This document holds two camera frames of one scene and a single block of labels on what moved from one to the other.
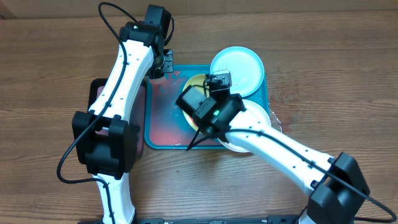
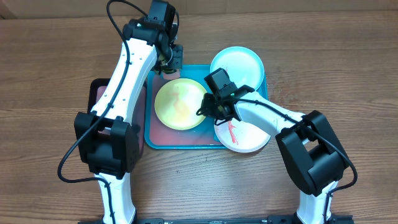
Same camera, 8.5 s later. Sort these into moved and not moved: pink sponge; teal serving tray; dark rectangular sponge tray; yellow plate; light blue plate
Moved: yellow plate; pink sponge
Not moved: dark rectangular sponge tray; teal serving tray; light blue plate
